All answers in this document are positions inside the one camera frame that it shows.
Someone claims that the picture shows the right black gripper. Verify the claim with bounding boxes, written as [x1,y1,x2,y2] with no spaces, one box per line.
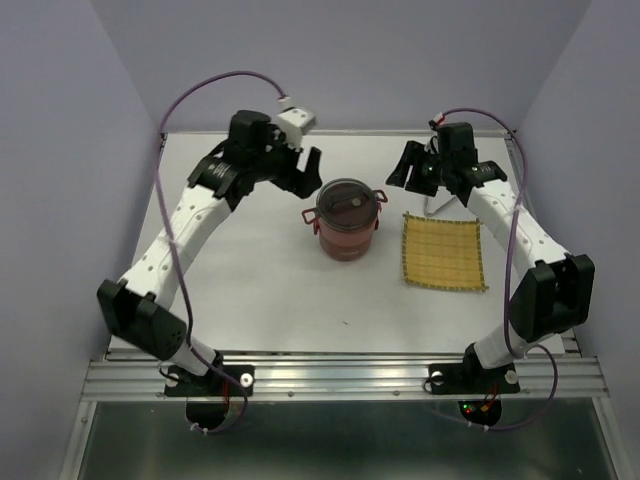
[382,140,451,197]

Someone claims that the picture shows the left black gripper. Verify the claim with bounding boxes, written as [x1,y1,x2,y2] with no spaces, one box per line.
[252,124,324,199]

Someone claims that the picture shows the metal tongs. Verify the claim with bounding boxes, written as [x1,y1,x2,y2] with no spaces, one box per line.
[423,191,457,218]

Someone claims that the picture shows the grey lid with red clips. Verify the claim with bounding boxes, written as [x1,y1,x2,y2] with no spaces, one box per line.
[301,178,388,232]

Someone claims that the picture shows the red steel bowl with clips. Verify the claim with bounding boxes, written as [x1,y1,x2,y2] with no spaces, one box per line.
[314,219,379,248]

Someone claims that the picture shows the yellow bamboo mat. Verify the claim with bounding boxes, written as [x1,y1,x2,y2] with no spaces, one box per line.
[402,213,488,292]

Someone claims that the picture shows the red steel lunch bowl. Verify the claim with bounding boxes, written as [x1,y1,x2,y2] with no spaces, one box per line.
[320,238,371,262]

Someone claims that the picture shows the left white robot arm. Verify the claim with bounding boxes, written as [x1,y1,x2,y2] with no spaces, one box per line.
[97,107,322,394]

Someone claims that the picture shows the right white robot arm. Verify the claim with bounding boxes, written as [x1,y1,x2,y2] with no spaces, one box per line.
[386,122,595,390]

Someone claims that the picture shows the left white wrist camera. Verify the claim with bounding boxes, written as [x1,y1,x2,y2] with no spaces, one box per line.
[275,97,317,150]

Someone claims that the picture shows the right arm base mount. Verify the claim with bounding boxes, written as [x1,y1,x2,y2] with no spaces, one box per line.
[422,363,520,428]

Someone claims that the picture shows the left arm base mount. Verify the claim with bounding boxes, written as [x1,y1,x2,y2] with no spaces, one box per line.
[158,364,255,436]

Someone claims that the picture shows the aluminium front rail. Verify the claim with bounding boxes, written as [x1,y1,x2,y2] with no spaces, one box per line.
[81,354,609,402]

